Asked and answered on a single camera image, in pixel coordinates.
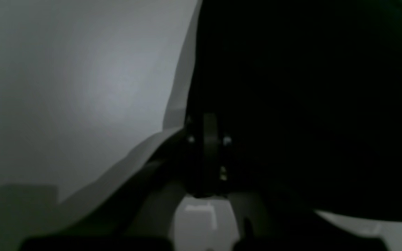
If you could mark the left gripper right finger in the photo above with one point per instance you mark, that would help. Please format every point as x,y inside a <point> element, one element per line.
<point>273,218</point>

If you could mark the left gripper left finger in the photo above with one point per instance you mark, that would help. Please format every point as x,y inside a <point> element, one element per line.
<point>138,215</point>

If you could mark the black T-shirt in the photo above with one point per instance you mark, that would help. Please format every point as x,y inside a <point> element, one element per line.
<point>310,91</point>

